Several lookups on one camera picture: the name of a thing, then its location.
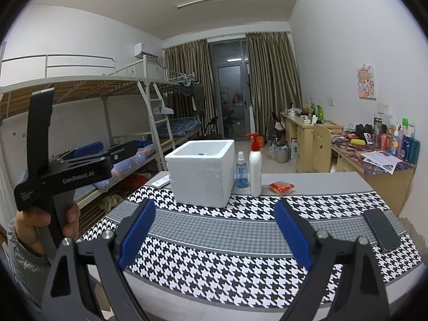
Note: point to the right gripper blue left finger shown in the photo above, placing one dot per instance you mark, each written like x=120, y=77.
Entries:
x=132, y=232

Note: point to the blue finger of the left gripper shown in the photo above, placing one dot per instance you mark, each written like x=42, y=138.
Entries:
x=92, y=148
x=120, y=152

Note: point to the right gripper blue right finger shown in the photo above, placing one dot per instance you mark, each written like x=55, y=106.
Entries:
x=297, y=232

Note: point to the person's left hand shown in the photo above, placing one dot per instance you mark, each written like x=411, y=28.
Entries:
x=28, y=222

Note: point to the blue plaid quilt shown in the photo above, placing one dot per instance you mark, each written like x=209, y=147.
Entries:
x=129, y=165

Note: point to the red bag under bed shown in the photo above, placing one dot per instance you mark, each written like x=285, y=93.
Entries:
x=133, y=182

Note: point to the orange tissue packet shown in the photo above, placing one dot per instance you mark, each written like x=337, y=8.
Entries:
x=281, y=187

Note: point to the metal bunk bed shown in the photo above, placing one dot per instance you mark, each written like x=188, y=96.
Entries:
x=93, y=101

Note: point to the white remote control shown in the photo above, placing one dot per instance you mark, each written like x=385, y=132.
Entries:
x=162, y=182

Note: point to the houndstooth table mat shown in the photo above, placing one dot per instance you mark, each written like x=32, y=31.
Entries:
x=236, y=256

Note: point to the blue spray bottle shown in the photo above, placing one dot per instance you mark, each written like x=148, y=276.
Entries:
x=241, y=176

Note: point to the white lotion pump bottle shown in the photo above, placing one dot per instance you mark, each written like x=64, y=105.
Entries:
x=255, y=166

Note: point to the white styrofoam box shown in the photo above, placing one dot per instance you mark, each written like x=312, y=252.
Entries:
x=202, y=172

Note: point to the dark smartphone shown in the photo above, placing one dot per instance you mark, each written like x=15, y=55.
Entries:
x=386, y=237

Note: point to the wooden smiley chair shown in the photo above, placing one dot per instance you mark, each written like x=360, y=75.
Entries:
x=321, y=149

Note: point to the black folding chair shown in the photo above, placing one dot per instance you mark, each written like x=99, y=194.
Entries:
x=211, y=130

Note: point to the white air conditioner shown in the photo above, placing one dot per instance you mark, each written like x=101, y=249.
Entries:
x=141, y=50

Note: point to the light wooden desk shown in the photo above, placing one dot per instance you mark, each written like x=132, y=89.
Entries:
x=394, y=189

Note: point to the white papers on desk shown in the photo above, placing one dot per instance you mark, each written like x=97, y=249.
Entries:
x=382, y=159

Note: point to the left olive curtain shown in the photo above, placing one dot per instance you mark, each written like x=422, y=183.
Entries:
x=189, y=66

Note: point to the olive curtain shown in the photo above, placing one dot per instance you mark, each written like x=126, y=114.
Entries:
x=189, y=66
x=274, y=80

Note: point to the right olive curtain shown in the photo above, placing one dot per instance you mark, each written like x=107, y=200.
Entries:
x=274, y=80

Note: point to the glass balcony door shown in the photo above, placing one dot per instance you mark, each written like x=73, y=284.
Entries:
x=231, y=75

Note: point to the blue toiletry bottle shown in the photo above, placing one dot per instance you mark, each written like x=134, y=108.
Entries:
x=413, y=151

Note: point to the anime girl poster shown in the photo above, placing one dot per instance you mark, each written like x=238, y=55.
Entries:
x=366, y=82

